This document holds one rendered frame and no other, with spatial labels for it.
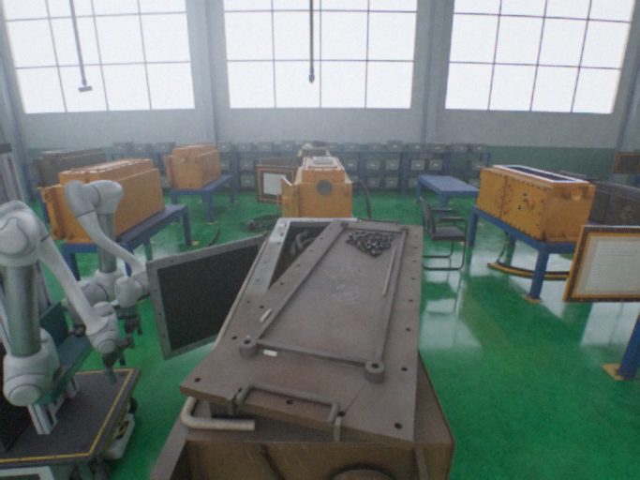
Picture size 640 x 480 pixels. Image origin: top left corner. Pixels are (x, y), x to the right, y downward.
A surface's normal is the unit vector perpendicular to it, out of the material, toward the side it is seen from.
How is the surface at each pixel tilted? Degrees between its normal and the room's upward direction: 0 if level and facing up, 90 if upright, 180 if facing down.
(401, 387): 0
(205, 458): 90
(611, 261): 90
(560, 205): 90
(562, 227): 90
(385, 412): 0
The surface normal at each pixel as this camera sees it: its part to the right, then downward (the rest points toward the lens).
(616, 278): -0.04, 0.33
